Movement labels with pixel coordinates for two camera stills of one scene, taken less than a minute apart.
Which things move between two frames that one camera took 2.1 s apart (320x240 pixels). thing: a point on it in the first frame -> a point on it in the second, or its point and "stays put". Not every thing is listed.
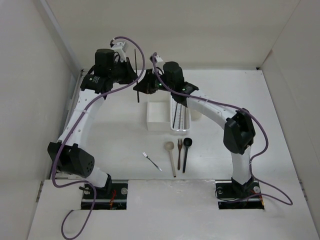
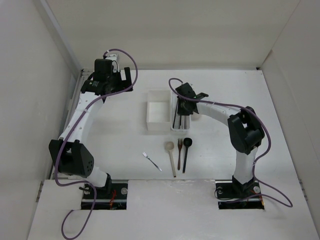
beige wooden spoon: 169,146 stays put
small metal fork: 146,155 stays put
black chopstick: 136,74 -> 177,97
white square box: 159,111 stays put
